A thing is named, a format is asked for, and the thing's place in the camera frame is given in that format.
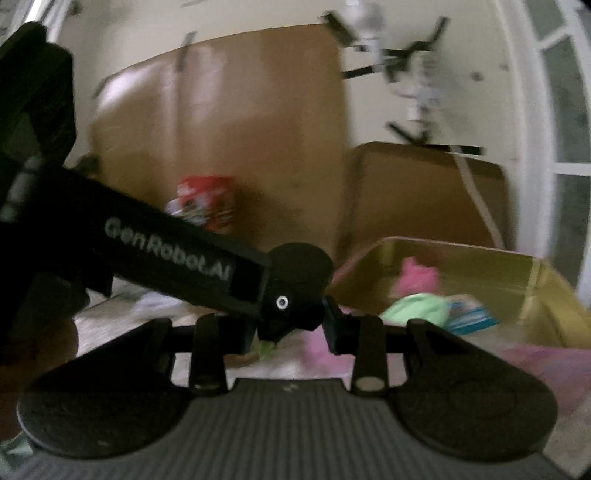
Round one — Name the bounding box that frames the white power cable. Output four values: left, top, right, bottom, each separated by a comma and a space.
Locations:
450, 147, 507, 250

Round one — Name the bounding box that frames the white framed window door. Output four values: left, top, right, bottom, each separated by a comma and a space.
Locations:
495, 1, 590, 306

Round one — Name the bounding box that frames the white blue tissue packet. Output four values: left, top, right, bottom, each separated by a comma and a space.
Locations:
445, 294, 499, 336

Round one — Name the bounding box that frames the white bottle on wall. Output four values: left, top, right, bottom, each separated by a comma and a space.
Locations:
345, 0, 386, 53

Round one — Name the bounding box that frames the white wall charger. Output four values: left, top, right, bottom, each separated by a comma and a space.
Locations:
397, 52, 441, 135

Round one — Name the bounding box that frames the red cereal box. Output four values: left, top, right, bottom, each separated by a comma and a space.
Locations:
165, 176, 235, 234

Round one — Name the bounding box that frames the pink tin box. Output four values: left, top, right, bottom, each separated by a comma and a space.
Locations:
328, 237, 590, 349

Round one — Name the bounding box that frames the patterned tablecloth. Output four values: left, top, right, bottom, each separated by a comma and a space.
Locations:
0, 276, 591, 480

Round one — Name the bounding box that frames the brown cardboard sheet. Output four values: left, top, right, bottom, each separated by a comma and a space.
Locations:
90, 24, 348, 253

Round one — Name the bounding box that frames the pink soft item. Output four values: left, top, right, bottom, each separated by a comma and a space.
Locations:
392, 257, 441, 298

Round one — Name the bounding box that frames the brown tray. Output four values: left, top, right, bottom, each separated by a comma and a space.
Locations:
335, 142, 499, 263

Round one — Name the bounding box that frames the green cloth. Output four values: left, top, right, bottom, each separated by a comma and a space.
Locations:
380, 293, 450, 327

